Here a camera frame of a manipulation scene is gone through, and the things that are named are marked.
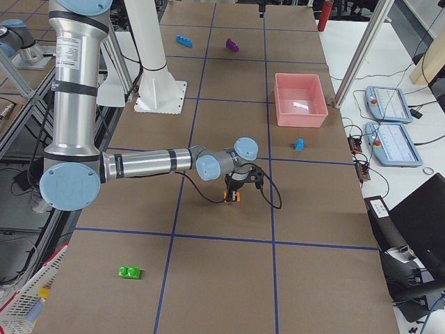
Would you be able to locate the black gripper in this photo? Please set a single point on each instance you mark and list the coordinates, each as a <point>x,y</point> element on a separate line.
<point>235,184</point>

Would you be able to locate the orange toy block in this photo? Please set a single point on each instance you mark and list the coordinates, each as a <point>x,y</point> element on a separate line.
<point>233,196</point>

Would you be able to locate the small blue toy block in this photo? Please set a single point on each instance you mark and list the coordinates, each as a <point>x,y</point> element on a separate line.
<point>299,144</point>

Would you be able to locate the purple toy block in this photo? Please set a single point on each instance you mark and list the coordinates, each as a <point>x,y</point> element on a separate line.
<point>231,45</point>

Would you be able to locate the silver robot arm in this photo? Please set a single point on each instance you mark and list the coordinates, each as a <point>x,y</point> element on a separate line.
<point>76,162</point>

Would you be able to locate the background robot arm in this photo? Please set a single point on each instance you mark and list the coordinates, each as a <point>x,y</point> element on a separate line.
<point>18,44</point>

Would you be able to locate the pink plastic box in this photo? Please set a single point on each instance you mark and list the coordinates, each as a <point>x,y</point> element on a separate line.
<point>299,100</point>

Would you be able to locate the green toy block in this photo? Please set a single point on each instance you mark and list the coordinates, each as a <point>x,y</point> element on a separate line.
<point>129,272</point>

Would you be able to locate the orange black usb hub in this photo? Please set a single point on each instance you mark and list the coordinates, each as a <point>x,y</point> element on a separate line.
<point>360,160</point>

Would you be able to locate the long blue toy block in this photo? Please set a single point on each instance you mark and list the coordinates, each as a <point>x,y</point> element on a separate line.
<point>182,40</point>

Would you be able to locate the lower blue teach pendant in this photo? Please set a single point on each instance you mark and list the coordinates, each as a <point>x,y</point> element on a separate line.
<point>391,144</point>

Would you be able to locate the blue teach pendant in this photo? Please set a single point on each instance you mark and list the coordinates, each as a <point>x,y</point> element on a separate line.
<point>391,144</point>
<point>387,104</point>

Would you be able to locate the upper blue teach pendant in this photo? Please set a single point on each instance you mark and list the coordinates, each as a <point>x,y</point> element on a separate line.
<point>387,104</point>

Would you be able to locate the red bottle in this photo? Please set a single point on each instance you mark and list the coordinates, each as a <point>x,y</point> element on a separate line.
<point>325,15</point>

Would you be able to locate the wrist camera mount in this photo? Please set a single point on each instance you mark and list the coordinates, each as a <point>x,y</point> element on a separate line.
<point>257,177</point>

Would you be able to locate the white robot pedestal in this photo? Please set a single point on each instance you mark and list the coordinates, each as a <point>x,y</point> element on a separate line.
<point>158,91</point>

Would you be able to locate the aluminium frame post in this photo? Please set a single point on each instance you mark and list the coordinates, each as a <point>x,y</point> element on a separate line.
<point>373,27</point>

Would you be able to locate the white wire basket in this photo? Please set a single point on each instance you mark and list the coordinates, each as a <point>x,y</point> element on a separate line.
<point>20,313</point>

